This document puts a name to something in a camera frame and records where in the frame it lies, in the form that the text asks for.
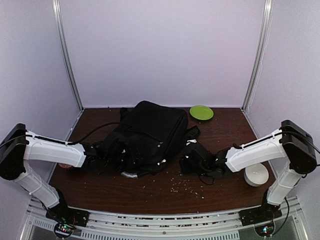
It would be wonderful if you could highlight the green plate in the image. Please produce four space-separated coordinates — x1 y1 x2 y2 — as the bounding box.
189 105 214 121

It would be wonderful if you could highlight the aluminium frame post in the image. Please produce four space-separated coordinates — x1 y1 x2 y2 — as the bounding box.
52 0 84 111
241 0 273 113

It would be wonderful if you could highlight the left aluminium frame post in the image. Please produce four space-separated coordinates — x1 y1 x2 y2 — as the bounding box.
52 0 84 111

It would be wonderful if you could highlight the red patterned small bowl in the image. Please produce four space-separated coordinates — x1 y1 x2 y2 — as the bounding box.
58 163 75 171

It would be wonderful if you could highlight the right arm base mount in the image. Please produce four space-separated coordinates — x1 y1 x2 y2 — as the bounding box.
238 198 282 238

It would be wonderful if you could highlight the black student backpack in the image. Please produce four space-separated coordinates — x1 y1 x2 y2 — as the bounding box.
101 100 201 179

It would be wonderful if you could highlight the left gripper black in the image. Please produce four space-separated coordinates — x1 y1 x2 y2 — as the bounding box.
104 147 145 174

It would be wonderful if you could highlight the front aluminium rail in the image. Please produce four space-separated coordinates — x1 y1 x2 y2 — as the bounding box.
18 197 311 240

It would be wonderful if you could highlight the white bowl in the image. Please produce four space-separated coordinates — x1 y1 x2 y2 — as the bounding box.
244 163 269 187

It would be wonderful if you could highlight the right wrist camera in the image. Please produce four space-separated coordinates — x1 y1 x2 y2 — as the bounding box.
186 139 198 146

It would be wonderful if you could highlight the right aluminium frame post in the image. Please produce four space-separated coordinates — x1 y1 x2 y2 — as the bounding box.
241 0 273 113

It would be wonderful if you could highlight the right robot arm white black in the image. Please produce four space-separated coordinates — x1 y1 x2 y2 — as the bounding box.
179 120 319 221

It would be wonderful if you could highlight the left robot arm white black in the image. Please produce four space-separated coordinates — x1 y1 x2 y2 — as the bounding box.
0 123 111 222

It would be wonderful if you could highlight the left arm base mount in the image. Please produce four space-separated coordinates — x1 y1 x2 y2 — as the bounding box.
42 189 90 240

